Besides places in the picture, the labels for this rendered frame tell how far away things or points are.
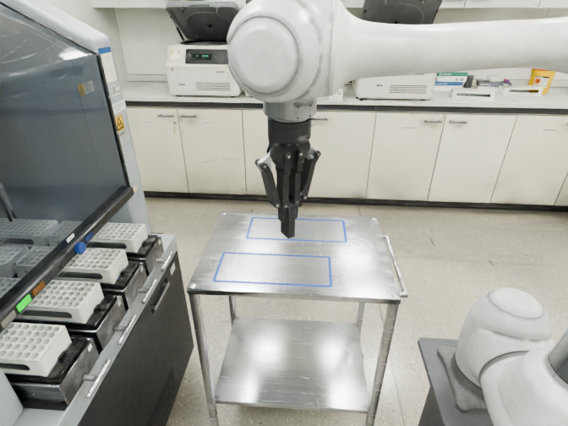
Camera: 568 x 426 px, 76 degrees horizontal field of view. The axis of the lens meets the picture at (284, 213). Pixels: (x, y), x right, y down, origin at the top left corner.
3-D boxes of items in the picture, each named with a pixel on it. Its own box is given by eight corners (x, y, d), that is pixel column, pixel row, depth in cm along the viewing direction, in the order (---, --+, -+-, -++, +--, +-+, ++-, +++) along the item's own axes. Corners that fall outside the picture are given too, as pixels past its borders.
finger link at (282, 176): (292, 152, 63) (286, 154, 62) (290, 210, 68) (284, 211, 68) (281, 146, 66) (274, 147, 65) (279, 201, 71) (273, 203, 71)
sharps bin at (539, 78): (530, 95, 288) (540, 65, 278) (520, 90, 304) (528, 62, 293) (554, 95, 287) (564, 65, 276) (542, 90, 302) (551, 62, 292)
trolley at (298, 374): (205, 448, 144) (175, 288, 103) (229, 352, 184) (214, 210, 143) (378, 461, 140) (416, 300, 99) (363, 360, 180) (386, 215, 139)
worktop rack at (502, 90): (502, 95, 286) (505, 87, 283) (496, 93, 295) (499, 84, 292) (541, 95, 286) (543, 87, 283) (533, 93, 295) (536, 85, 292)
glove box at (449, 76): (436, 81, 299) (438, 72, 295) (432, 79, 310) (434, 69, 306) (466, 82, 297) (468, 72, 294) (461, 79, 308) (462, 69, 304)
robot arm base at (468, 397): (498, 341, 102) (504, 327, 100) (539, 418, 83) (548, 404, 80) (431, 337, 103) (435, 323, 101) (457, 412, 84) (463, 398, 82)
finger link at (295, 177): (285, 145, 66) (292, 144, 67) (286, 199, 72) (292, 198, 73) (297, 151, 63) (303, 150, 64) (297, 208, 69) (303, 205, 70)
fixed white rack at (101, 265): (18, 281, 109) (10, 264, 106) (40, 261, 117) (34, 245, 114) (115, 286, 107) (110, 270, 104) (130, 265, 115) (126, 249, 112)
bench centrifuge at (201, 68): (168, 96, 283) (153, 1, 251) (193, 82, 336) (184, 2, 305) (238, 98, 277) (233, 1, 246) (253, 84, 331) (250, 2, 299)
